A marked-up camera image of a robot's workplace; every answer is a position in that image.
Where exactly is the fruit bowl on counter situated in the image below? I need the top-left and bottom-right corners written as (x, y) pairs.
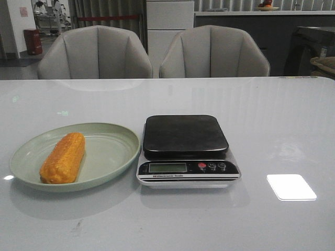
top-left (255, 0), bottom-right (279, 12)

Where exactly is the right grey upholstered chair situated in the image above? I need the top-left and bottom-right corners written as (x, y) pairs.
top-left (159, 25), bottom-right (270, 78)

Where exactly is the grey upholstered chair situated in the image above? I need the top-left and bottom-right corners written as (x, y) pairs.
top-left (37, 25), bottom-right (153, 79)
top-left (159, 25), bottom-right (270, 78)

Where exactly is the dark appliance at right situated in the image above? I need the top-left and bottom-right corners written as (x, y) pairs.
top-left (284, 27), bottom-right (334, 76)

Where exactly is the black silver kitchen scale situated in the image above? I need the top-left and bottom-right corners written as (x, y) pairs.
top-left (136, 115), bottom-right (241, 189)

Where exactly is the red trash bin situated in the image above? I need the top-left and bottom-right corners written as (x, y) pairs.
top-left (24, 29), bottom-right (42, 55)

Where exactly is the grey counter with white top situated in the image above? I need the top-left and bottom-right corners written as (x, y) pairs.
top-left (194, 10), bottom-right (334, 76)

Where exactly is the white drawer cabinet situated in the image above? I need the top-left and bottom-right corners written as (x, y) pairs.
top-left (146, 1), bottom-right (194, 78)

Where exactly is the left grey upholstered chair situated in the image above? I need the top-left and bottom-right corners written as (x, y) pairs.
top-left (37, 25), bottom-right (153, 79)

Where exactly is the tan cushion at right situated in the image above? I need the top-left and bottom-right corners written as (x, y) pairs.
top-left (310, 56), bottom-right (335, 79)

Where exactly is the orange corn cob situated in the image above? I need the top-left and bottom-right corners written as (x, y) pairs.
top-left (39, 132), bottom-right (85, 184)

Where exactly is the light green plate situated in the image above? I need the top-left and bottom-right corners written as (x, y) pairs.
top-left (10, 123), bottom-right (141, 192)

